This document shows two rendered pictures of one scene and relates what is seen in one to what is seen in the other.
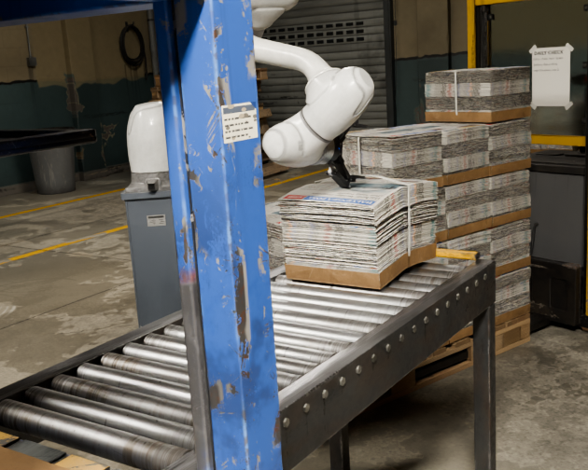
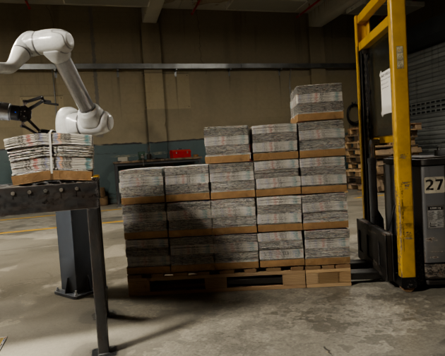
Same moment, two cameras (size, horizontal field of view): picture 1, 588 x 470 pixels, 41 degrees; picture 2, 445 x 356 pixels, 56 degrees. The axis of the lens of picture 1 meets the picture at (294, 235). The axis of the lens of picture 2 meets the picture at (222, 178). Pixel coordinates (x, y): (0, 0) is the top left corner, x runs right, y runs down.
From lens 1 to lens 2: 2.52 m
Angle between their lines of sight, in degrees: 41
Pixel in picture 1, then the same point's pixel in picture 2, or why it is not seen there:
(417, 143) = (226, 131)
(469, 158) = (275, 144)
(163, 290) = not seen: hidden behind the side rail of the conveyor
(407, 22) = not seen: outside the picture
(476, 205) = (285, 176)
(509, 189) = (321, 169)
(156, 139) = (59, 123)
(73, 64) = not seen: hidden behind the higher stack
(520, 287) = (337, 242)
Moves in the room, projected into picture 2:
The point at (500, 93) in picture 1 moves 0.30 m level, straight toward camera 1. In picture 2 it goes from (309, 102) to (273, 100)
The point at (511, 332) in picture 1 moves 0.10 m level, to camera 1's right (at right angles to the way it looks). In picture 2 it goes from (328, 274) to (343, 276)
